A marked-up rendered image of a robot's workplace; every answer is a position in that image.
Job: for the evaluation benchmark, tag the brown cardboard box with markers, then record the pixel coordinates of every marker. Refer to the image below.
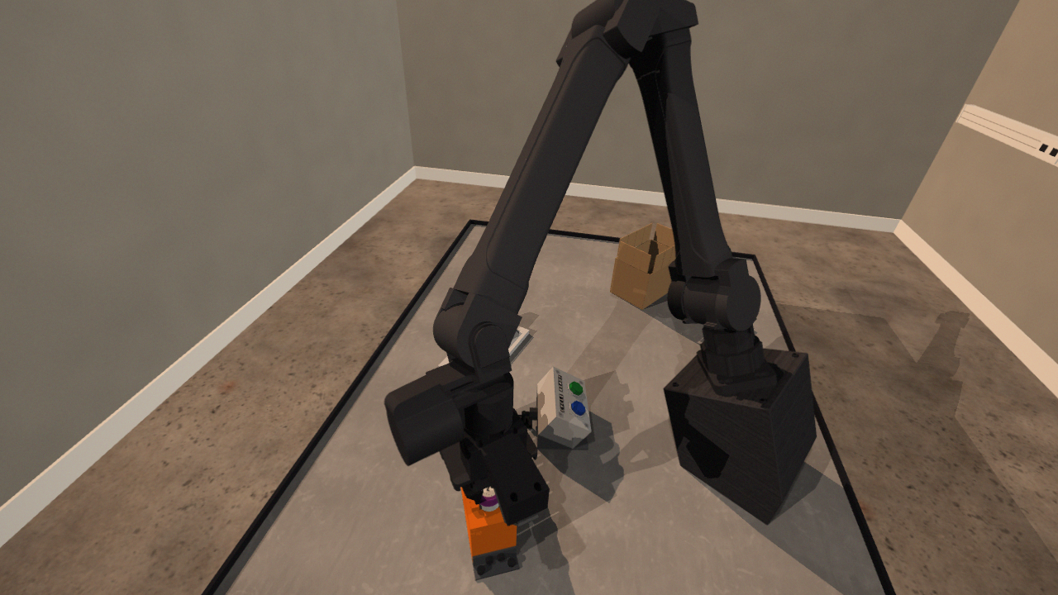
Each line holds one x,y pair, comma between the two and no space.
638,277

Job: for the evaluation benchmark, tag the black table edge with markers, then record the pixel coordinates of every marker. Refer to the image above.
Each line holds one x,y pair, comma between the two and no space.
855,506

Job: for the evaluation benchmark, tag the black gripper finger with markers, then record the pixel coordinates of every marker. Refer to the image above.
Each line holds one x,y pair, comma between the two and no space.
476,496

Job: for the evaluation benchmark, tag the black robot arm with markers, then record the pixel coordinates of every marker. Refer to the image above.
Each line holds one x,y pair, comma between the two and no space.
427,415

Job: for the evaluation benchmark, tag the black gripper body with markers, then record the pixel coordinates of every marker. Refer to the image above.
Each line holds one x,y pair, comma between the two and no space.
458,474

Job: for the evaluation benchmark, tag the beige key housing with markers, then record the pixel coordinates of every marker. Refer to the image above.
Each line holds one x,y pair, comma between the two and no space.
561,412

